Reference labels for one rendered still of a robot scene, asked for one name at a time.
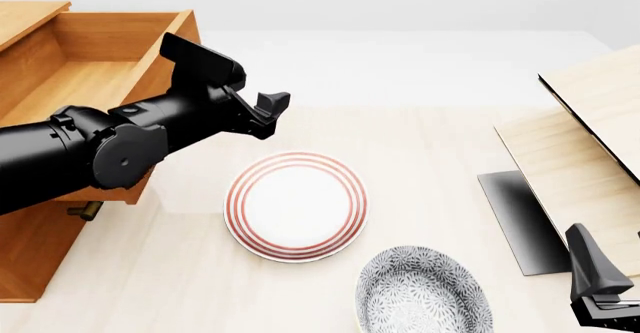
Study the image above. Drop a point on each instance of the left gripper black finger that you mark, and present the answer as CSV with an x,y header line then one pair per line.
x,y
263,103
279,104

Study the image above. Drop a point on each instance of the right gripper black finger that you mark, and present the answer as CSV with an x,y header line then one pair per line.
x,y
590,269

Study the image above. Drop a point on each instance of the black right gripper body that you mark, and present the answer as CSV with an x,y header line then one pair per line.
x,y
610,312

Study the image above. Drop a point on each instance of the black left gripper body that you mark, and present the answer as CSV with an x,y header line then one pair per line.
x,y
252,123

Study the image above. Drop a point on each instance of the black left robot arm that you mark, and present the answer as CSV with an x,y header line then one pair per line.
x,y
60,153

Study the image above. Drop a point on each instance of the open wooden drawer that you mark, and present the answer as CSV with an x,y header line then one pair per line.
x,y
85,74

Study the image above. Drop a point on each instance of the wooden cabinet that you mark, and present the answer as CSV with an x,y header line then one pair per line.
x,y
30,258

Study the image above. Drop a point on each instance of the white plate with red rings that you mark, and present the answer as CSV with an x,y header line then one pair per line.
x,y
296,207

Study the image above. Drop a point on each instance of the black and white patterned bowl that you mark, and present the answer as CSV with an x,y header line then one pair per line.
x,y
420,295

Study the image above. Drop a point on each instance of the pale wooden board black edge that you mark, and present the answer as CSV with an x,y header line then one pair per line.
x,y
600,96

